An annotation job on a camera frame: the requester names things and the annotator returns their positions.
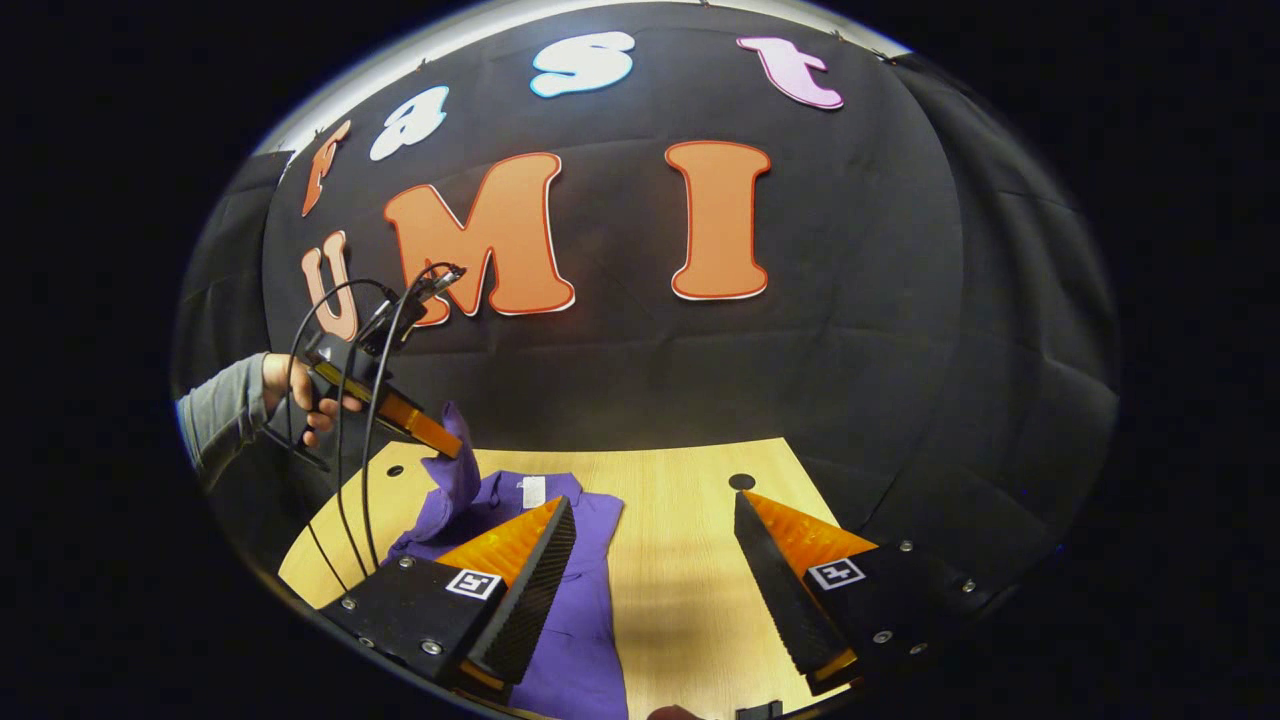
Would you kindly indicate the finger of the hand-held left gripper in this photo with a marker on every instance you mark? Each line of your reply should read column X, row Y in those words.
column 420, row 425

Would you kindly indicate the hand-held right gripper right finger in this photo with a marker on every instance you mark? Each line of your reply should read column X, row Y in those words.
column 775, row 600

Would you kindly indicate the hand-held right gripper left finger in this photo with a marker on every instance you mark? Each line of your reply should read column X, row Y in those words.
column 535, row 590

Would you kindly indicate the purple button shirt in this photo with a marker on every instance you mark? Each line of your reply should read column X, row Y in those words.
column 590, row 600

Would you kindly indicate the black backdrop cloth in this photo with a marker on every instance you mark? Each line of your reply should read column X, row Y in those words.
column 850, row 350

